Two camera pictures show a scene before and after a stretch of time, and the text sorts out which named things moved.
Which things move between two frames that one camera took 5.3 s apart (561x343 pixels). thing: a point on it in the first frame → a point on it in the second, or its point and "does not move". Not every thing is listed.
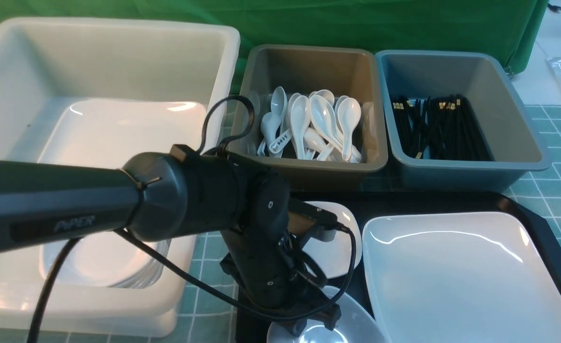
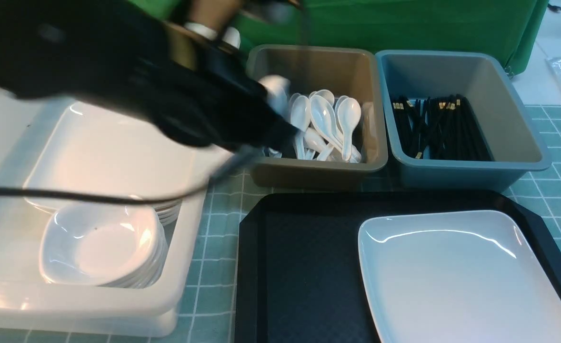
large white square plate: [465, 277] does not move
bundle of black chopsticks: [442, 128] does not move
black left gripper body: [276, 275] → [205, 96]
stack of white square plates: [112, 133] does not move
